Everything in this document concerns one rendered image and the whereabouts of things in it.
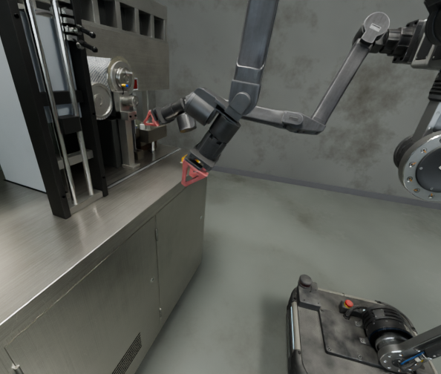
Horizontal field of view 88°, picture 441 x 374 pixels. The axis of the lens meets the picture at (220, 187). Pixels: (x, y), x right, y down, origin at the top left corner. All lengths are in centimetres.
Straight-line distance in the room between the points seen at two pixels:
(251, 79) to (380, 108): 280
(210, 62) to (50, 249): 274
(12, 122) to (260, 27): 74
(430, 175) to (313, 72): 233
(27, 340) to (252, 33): 76
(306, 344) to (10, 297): 112
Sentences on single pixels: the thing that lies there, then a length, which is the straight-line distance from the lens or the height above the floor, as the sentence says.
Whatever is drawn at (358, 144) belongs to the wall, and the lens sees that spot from 326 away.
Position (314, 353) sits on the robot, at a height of 24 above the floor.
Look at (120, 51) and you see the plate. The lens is 156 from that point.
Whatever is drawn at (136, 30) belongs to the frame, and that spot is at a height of 147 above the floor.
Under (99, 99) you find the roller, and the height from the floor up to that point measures 118.
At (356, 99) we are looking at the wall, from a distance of 314.
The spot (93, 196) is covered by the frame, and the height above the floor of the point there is 92.
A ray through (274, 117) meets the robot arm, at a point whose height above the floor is 118.
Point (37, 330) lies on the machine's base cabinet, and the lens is 70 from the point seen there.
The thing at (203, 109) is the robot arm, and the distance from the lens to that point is 53.
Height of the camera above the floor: 132
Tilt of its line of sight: 27 degrees down
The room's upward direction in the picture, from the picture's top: 6 degrees clockwise
